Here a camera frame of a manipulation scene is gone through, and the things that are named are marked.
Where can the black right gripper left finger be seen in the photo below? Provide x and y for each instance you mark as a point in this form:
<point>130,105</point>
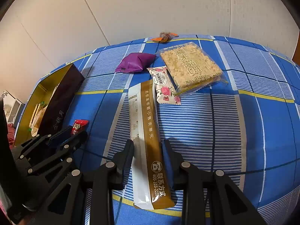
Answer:
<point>68,203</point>

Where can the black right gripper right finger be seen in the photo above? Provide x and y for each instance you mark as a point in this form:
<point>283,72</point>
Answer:
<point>227,203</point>

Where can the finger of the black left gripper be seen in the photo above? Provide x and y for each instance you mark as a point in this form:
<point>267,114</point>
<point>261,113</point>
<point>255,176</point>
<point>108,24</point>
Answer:
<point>35,165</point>
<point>46,144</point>

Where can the small red candy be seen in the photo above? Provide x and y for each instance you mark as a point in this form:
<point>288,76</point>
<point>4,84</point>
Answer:
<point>79,125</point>

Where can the long brown white snack bar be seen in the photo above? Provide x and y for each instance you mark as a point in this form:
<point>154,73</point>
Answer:
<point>151,190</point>

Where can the pink floral snack packet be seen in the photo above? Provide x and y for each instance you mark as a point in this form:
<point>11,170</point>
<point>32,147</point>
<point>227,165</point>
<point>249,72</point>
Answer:
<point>165,91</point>

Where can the purple snack pouch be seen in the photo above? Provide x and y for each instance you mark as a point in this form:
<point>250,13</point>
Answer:
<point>135,62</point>

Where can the rice cracker clear pack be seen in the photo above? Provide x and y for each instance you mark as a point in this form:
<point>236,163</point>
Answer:
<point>190,68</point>

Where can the orange-ended clear candy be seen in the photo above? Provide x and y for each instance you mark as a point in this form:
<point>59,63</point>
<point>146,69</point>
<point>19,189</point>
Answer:
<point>164,37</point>

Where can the round pastry brown packet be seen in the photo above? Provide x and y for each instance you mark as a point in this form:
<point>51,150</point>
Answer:
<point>37,122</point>

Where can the cracker pack with green ends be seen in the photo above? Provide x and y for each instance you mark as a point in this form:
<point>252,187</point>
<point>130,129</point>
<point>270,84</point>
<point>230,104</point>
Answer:
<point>37,109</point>

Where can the red ruffled fabric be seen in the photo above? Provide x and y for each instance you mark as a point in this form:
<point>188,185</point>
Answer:
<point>11,135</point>

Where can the white cabinet with picture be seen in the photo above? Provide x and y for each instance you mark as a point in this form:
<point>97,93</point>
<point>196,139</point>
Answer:
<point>13,108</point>

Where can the gold tin box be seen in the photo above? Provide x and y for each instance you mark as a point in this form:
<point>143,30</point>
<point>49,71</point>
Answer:
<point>57,90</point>

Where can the blue plaid tablecloth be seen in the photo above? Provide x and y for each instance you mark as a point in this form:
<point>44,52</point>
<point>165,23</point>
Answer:
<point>247,126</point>

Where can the wooden door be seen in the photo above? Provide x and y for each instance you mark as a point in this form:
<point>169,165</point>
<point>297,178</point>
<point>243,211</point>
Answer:
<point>296,56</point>

